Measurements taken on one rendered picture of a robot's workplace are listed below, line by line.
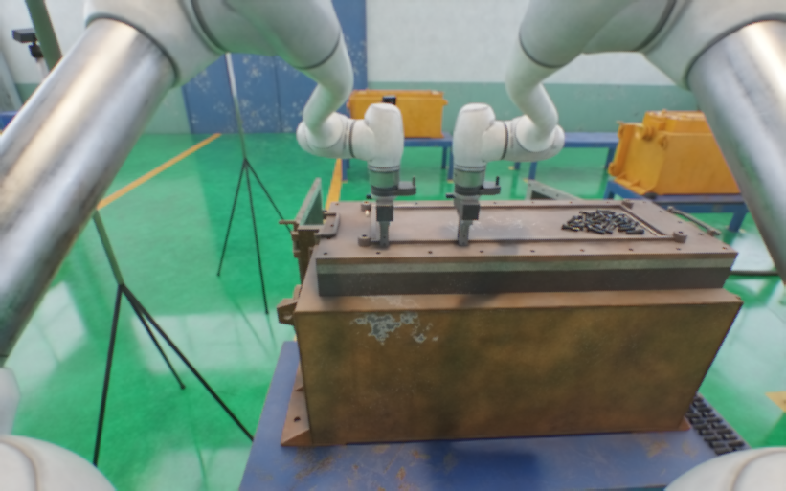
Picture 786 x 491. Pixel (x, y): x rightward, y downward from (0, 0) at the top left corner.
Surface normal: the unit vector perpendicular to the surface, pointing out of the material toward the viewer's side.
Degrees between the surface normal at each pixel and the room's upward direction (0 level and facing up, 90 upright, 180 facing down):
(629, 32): 139
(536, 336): 90
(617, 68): 90
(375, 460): 0
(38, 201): 68
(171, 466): 0
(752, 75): 60
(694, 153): 90
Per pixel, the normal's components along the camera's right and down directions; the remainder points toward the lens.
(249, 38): 0.01, 0.99
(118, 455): 0.01, -0.89
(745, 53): -0.70, -0.27
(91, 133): 0.85, -0.04
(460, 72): 0.07, 0.46
